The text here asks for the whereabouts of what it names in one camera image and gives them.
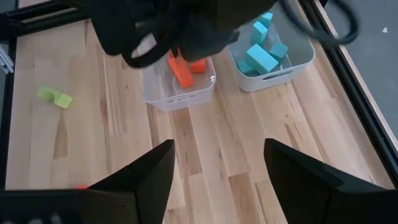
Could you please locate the blue cube block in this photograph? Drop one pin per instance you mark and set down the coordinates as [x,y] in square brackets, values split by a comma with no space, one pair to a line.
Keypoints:
[279,51]

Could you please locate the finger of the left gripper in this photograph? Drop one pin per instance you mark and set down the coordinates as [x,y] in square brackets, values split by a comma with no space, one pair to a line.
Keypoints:
[163,42]
[205,46]

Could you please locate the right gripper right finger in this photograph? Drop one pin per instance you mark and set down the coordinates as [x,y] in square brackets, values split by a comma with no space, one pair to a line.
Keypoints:
[304,189]

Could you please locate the clear plastic bin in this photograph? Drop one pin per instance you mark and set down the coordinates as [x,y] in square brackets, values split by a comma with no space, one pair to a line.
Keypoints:
[186,99]

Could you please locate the silver aluminium bar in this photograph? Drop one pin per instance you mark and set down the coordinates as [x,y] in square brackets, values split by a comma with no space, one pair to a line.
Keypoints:
[5,60]

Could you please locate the white floor scrap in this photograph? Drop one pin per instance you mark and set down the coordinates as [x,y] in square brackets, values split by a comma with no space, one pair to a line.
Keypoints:
[385,30]

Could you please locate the clear bin with blue blocks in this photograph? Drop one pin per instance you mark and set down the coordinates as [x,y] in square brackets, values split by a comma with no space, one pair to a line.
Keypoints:
[273,82]

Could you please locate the green arch block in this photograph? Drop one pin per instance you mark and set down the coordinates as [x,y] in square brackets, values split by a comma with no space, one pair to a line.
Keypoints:
[62,101]

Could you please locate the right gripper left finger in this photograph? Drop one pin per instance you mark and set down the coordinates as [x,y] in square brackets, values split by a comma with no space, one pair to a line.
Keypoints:
[146,189]

